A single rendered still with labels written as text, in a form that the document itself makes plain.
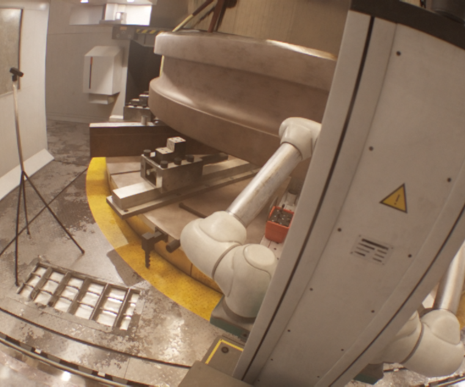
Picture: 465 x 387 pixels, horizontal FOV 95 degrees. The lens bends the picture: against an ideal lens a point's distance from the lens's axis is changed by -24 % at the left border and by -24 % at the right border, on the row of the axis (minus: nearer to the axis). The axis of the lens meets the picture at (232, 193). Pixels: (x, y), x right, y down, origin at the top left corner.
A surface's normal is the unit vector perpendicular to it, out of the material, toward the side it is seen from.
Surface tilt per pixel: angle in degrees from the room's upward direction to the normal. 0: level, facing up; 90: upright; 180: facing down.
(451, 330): 25
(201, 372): 0
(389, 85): 90
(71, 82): 90
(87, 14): 90
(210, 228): 34
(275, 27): 90
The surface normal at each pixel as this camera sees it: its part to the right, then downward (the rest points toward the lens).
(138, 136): 0.40, 0.50
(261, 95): -0.50, 0.33
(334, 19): -0.02, 0.47
